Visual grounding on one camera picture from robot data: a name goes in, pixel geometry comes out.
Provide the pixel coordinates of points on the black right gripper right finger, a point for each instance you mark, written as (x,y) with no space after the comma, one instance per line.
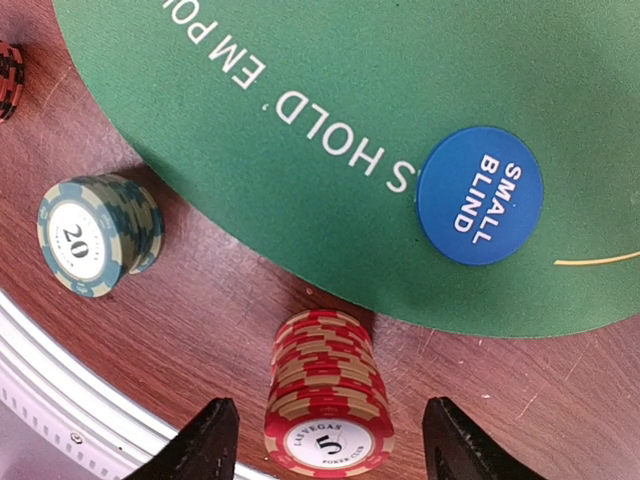
(457,448)

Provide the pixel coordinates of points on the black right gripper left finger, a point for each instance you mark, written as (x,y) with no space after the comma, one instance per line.
(205,448)

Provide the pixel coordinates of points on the red poker chip stack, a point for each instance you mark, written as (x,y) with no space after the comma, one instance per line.
(327,414)

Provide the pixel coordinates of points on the blue small blind button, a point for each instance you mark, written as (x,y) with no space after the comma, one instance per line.
(479,195)

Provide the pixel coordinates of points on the green poker chip stack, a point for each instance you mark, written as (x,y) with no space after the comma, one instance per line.
(95,230)

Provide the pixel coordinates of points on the round green poker mat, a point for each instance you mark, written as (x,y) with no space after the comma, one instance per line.
(301,128)

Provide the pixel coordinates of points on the brown poker chip stack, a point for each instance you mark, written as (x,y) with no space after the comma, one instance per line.
(12,79)

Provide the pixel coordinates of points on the aluminium front rail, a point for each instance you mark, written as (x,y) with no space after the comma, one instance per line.
(74,410)

